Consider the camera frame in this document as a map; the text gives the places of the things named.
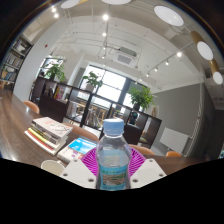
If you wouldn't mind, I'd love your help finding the white wall radiator panel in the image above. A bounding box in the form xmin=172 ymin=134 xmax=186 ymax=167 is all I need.
xmin=159 ymin=127 xmax=189 ymax=154

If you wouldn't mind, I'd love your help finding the stack of books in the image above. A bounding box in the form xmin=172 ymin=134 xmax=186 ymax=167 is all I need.
xmin=24 ymin=116 xmax=74 ymax=157

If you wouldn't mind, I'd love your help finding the clear blue-capped water bottle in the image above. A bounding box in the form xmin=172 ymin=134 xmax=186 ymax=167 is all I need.
xmin=95 ymin=118 xmax=133 ymax=191

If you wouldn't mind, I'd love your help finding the dark open shelf unit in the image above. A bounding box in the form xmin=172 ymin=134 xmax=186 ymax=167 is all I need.
xmin=29 ymin=76 xmax=163 ymax=149

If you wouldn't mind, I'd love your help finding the person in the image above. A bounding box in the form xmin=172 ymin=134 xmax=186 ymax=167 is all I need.
xmin=128 ymin=111 xmax=139 ymax=126

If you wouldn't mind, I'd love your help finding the bushy potted plant, dark pot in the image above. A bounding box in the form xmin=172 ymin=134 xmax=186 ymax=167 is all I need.
xmin=128 ymin=85 xmax=156 ymax=113

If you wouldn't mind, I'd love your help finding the group of round ceiling lamps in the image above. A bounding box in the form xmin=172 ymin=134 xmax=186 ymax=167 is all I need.
xmin=59 ymin=0 xmax=224 ymax=85

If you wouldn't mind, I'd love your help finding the tall wall bookshelf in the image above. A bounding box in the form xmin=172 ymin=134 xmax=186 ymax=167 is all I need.
xmin=0 ymin=33 xmax=34 ymax=91

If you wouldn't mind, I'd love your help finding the large blue-covered book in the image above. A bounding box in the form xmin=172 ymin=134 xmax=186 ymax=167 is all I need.
xmin=56 ymin=136 xmax=98 ymax=164

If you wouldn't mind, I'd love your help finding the ceiling air conditioner unit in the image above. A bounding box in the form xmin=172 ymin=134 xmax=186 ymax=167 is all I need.
xmin=114 ymin=46 xmax=138 ymax=66

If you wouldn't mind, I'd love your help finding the potted plant in white pot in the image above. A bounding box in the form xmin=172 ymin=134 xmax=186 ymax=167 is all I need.
xmin=82 ymin=71 xmax=104 ymax=93

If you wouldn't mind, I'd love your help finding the group of track spotlights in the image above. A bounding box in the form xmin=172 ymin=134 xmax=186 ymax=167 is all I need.
xmin=49 ymin=5 xmax=184 ymax=78

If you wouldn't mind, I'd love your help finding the leafy potted plant by window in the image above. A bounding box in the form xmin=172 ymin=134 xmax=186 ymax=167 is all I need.
xmin=43 ymin=63 xmax=67 ymax=83

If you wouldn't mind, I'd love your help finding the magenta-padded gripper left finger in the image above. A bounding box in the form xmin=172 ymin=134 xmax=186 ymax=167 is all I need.
xmin=59 ymin=147 xmax=100 ymax=190

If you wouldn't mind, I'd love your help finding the cream paper cup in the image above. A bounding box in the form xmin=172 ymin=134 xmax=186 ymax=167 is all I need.
xmin=40 ymin=159 xmax=66 ymax=177

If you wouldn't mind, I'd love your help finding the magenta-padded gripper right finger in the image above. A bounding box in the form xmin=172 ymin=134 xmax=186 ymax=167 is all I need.
xmin=128 ymin=147 xmax=168 ymax=190

